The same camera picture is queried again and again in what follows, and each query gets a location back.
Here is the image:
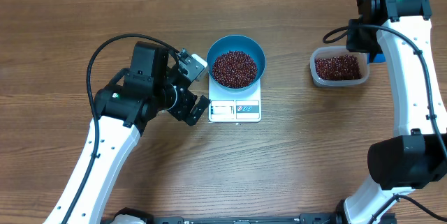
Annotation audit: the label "blue plastic measuring scoop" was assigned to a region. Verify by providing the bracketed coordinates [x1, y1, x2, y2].
[367, 53, 386, 64]

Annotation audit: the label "red adzuki beans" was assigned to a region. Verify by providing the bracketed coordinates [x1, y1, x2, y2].
[212, 51, 362, 89]

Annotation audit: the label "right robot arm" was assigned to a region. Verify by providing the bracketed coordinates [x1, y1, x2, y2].
[341, 0, 446, 223]

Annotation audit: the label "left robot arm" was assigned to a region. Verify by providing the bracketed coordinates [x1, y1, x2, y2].
[45, 42, 210, 223]

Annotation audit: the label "white digital kitchen scale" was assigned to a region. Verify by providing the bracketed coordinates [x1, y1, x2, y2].
[208, 79, 262, 124]

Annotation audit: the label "teal metal bowl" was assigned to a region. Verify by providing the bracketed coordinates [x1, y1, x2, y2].
[207, 35, 266, 89]

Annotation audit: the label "clear plastic food container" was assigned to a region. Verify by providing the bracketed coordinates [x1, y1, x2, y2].
[310, 46, 369, 88]

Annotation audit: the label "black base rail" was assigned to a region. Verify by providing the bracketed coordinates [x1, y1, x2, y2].
[100, 208, 348, 224]

